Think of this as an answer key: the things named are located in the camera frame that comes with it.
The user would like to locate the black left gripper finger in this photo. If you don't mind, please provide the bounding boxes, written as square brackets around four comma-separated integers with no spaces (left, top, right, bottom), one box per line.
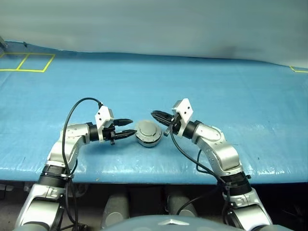
[114,129,138,141]
[113,118,134,127]

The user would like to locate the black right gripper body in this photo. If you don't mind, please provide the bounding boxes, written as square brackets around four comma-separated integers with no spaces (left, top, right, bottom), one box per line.
[164,112,182,137]

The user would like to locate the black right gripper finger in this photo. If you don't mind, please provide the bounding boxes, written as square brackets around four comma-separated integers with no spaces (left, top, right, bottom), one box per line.
[154,115,173,126]
[150,110,173,120]

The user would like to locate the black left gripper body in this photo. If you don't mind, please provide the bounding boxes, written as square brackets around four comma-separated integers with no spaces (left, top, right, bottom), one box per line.
[103,119,117,146]

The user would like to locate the round grey hinged lid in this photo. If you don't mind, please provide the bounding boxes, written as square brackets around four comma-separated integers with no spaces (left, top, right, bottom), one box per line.
[135,119,162,143]

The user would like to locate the motor housing with copper windings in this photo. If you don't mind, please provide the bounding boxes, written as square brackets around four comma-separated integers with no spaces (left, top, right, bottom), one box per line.
[134,119,163,148]

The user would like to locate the blue plastic table cover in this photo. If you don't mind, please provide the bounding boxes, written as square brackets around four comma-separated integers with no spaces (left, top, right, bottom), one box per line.
[0,39,308,185]

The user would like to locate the grey rounded robot leg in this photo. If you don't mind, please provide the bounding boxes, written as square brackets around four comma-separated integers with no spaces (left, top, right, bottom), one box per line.
[101,192,131,230]
[166,192,198,218]

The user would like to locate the grey robot torso with emblem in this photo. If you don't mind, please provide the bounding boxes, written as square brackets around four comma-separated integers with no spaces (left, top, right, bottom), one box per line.
[101,215,243,231]

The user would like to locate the yellow tape double square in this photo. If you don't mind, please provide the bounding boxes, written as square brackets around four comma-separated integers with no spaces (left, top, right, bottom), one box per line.
[0,51,56,73]

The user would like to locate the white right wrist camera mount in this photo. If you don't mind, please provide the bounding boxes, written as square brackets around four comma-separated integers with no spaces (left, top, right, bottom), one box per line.
[171,98,194,138]

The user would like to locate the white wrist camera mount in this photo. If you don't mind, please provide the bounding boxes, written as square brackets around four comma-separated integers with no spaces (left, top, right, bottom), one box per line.
[171,98,194,138]
[94,105,114,143]

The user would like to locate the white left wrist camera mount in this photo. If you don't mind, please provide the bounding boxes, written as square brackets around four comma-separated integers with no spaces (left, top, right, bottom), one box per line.
[94,105,114,143]

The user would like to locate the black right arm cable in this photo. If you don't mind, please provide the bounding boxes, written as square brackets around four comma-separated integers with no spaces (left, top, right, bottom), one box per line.
[169,123,239,227]

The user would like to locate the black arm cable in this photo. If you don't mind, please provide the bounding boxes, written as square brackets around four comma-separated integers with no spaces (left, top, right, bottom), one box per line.
[169,123,239,227]
[61,97,104,231]

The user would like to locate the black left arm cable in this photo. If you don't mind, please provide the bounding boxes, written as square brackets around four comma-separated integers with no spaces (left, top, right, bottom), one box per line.
[61,97,104,231]

